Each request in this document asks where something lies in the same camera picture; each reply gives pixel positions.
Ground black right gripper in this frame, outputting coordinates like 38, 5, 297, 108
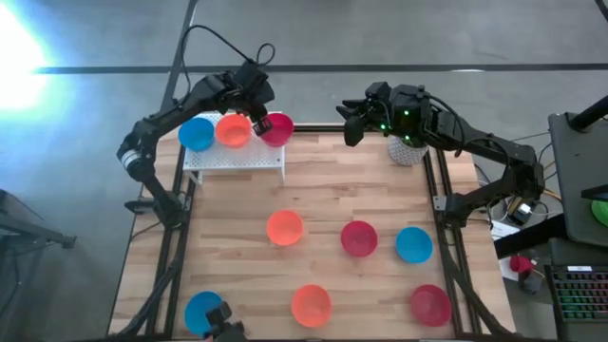
335, 85, 431, 147

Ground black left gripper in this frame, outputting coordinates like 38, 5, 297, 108
227, 75, 276, 139

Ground red plastic mini bowl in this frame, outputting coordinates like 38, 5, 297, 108
409, 283, 453, 328
339, 219, 379, 258
258, 112, 295, 148

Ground orange plastic mini bowl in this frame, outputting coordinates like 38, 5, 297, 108
265, 209, 305, 247
290, 284, 333, 329
215, 113, 254, 149

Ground blue plastic mini bowl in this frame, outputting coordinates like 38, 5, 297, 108
183, 291, 226, 336
178, 117, 217, 153
394, 226, 434, 265

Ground white triangle-patterned planter pot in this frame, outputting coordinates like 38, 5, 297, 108
387, 134, 430, 167

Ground white paper sheet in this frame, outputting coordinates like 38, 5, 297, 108
489, 219, 523, 242

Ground black power adapter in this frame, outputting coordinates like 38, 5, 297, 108
506, 201, 542, 227

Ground black handheld device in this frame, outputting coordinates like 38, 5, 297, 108
202, 300, 248, 342

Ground black diagonal beam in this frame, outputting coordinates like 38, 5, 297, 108
493, 214, 569, 259

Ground small red object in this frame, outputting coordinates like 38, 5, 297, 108
508, 254, 536, 276

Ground dark grey desk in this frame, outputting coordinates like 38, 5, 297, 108
548, 111, 608, 249

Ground black round pole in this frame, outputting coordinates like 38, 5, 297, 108
568, 96, 608, 133

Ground dark metal stand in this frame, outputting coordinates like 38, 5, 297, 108
0, 188, 78, 251

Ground green filament spool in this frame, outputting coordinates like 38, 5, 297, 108
590, 198, 608, 228

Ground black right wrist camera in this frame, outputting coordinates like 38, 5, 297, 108
364, 81, 392, 102

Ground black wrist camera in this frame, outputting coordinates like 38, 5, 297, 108
236, 60, 268, 87
364, 81, 392, 102

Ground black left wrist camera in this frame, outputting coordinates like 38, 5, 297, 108
236, 60, 268, 87

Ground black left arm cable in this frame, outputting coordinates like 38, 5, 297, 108
180, 23, 277, 96

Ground black aluminium frame rails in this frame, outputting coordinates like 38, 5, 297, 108
424, 151, 517, 339
107, 142, 199, 339

